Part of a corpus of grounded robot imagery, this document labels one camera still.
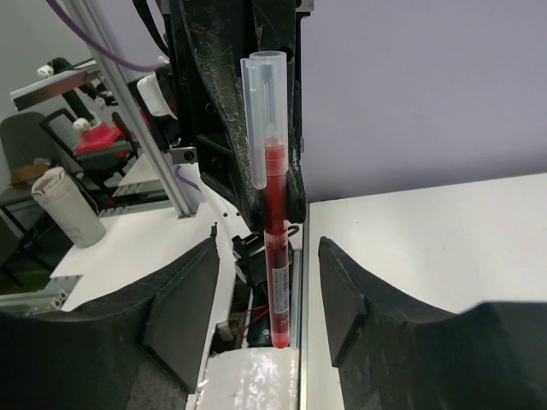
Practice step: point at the white paper roll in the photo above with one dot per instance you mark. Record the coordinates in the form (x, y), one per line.
(60, 197)

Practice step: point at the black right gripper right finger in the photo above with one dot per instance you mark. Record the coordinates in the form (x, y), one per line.
(393, 351)

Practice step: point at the red background robot base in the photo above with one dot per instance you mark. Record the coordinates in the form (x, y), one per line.
(93, 138)

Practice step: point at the aluminium frame post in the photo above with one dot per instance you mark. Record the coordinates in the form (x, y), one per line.
(113, 75)

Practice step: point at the metal table rail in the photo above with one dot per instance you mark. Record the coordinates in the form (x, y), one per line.
(304, 317)

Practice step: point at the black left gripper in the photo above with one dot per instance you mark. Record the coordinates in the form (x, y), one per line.
(204, 42)

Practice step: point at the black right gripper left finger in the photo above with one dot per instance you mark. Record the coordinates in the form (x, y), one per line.
(139, 347)

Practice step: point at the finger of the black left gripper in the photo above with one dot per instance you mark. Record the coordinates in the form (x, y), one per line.
(278, 28)

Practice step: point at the red pencil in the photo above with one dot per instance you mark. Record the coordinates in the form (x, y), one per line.
(276, 246)

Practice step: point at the clear small cap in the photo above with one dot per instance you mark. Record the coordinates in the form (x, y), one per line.
(264, 82)

